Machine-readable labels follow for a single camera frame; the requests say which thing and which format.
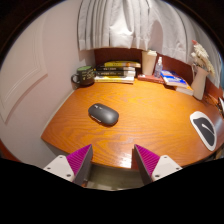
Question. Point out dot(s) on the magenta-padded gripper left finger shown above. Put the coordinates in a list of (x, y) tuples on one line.
[(62, 166)]

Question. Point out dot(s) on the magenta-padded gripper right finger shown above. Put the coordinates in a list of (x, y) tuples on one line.
[(163, 166)]

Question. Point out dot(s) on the dark grey computer mouse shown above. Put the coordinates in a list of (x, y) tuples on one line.
[(103, 114)]

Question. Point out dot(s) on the black and white mouse pad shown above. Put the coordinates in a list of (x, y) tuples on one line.
[(203, 130)]

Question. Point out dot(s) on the orange cover book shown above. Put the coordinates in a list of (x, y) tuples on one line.
[(185, 90)]

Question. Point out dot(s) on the blue cover book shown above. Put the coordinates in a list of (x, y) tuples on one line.
[(173, 79)]

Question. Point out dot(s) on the cream ceramic vase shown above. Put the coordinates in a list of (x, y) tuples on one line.
[(199, 85)]

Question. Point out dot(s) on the red thin book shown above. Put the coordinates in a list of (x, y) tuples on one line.
[(148, 78)]

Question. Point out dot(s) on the dark green mug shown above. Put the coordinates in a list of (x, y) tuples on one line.
[(85, 76)]

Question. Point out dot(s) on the clear spray bottle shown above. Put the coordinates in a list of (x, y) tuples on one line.
[(158, 70)]

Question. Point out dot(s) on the white and yellow book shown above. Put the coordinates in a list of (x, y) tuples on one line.
[(113, 79)]

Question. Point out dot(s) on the cream tumbler with lid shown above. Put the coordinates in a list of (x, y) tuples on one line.
[(148, 63)]

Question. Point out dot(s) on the black book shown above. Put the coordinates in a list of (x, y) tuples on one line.
[(115, 68), (113, 73)]

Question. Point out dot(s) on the yellow cover book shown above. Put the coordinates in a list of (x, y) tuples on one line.
[(121, 63)]

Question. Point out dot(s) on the white pleated curtain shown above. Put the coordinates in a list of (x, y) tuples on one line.
[(126, 23)]

